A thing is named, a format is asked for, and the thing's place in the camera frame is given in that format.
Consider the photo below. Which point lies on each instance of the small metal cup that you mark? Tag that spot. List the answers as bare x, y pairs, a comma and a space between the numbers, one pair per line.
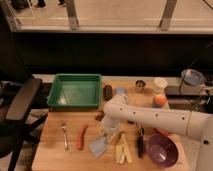
139, 85

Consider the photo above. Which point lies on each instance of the green plastic tray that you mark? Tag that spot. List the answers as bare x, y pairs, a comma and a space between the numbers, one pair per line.
75, 91

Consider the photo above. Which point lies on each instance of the bunch of red grapes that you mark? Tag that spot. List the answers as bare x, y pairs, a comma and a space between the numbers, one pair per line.
99, 116

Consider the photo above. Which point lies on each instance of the purple bowl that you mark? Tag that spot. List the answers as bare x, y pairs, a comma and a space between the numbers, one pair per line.
162, 150

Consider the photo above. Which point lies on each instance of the black handled knife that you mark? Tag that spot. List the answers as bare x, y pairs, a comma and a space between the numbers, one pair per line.
140, 141

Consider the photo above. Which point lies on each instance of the orange carrot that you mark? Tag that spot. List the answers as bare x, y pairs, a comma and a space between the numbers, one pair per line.
80, 137

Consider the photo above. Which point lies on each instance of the black office chair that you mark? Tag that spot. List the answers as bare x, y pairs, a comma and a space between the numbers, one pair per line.
20, 91

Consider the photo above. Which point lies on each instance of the light blue towel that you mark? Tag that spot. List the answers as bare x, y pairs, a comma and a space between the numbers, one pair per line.
98, 146

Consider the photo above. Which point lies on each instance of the silver fork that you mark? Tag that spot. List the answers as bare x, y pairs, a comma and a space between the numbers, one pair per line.
63, 127

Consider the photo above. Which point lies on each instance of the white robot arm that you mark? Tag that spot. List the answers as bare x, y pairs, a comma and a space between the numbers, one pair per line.
195, 125

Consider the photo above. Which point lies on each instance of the white paper cup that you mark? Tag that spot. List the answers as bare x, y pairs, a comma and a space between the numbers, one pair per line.
159, 84

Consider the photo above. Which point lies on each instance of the blue sponge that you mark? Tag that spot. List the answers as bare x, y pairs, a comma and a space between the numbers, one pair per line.
120, 91

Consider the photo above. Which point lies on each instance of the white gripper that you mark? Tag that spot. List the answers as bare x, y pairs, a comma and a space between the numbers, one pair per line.
109, 125

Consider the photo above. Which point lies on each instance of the orange fruit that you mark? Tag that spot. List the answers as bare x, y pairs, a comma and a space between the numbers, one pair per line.
159, 100

